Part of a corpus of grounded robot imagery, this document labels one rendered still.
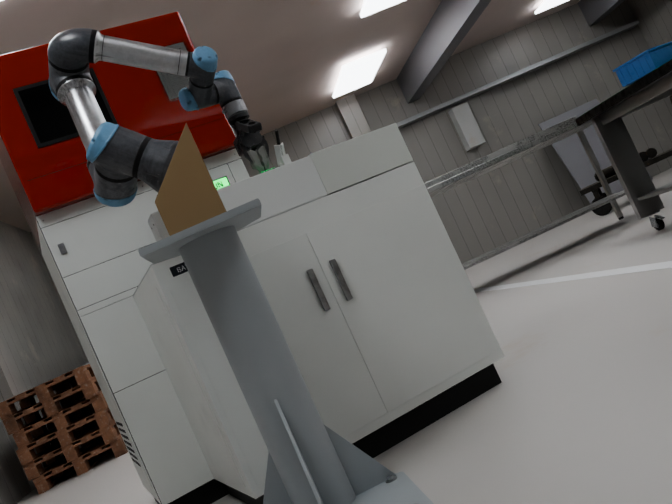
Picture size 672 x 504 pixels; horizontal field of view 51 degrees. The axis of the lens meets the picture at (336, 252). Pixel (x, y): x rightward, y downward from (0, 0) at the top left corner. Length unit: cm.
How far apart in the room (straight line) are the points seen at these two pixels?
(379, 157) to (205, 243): 81
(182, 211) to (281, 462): 69
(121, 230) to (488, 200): 882
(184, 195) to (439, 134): 947
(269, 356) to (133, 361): 97
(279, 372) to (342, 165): 81
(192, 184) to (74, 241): 102
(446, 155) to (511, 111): 128
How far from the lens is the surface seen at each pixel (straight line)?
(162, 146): 193
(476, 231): 1101
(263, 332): 183
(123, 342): 271
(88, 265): 274
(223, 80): 236
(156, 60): 223
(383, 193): 238
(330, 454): 190
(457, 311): 241
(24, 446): 639
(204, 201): 181
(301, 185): 228
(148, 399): 271
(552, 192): 1153
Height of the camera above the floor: 54
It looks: 2 degrees up
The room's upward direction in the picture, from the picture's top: 25 degrees counter-clockwise
